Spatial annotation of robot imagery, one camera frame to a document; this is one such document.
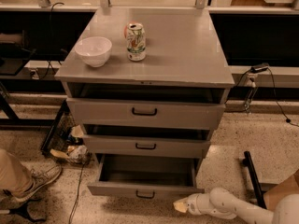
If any grey bottom drawer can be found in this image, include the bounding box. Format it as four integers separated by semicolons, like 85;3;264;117
88;154;205;200

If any grey drawer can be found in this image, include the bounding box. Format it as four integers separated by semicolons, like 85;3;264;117
83;134;210;159
67;98;225;130
88;154;205;200

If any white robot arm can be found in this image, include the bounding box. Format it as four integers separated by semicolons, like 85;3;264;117
173;188;299;224

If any grey middle drawer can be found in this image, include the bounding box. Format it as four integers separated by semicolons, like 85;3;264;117
83;134;210;159

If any grey drawer cabinet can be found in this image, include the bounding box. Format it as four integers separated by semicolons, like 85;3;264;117
54;7;235;161

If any grey top drawer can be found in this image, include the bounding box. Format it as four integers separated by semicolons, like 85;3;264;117
67;98;225;130

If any brown cardboard box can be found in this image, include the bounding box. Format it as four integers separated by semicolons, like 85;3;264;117
263;169;299;211

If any grey sneaker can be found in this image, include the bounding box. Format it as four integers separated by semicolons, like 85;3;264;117
12;165;62;202

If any black chair base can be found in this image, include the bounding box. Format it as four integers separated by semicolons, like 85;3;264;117
0;200;46;223

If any black power adapter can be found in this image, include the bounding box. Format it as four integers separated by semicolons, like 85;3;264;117
250;63;269;74

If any beige trouser leg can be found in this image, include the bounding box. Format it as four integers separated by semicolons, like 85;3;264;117
0;149;33;199

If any white printed drink can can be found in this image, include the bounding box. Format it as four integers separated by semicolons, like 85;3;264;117
124;22;146;62

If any white bowl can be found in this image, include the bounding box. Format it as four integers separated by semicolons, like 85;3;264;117
74;36;112;67

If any black metal frame bar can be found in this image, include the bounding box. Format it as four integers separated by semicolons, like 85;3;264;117
243;151;266;208

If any black floor cable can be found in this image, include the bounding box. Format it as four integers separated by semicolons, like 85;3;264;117
68;159;90;224

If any wire basket with trash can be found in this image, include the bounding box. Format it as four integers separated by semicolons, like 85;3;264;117
40;101;92;165

